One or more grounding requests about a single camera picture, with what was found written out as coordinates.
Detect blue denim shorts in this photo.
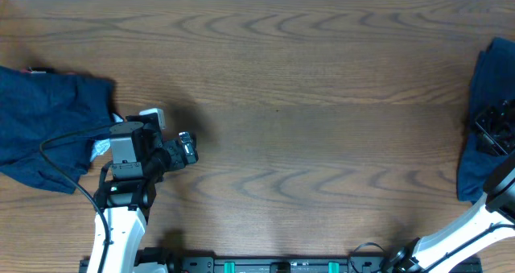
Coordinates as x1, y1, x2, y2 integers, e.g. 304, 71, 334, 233
457, 38, 514, 203

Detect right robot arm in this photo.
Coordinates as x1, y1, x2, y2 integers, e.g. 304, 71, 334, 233
380, 100, 514, 272

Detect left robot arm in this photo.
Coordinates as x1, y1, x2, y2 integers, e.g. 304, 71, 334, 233
87, 121, 199, 272

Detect dark navy folded garment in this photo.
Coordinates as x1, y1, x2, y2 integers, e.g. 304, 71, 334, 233
1, 68, 114, 194

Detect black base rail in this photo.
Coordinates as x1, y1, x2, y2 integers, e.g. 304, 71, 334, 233
79, 255, 483, 273

